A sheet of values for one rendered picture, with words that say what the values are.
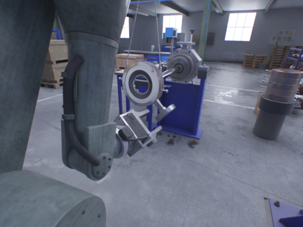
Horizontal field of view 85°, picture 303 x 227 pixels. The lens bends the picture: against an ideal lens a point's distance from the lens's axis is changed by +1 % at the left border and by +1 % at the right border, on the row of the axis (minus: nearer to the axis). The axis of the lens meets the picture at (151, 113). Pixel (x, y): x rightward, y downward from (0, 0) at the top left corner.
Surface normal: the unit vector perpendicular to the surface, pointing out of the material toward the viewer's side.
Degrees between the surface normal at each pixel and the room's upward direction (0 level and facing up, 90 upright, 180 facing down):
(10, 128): 90
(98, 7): 134
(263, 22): 90
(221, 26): 90
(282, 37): 90
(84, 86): 78
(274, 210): 0
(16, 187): 17
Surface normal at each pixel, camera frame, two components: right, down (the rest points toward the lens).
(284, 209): 0.03, -0.91
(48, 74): -0.36, 0.38
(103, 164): 0.86, 0.16
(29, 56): 0.96, 0.14
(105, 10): 0.21, 0.93
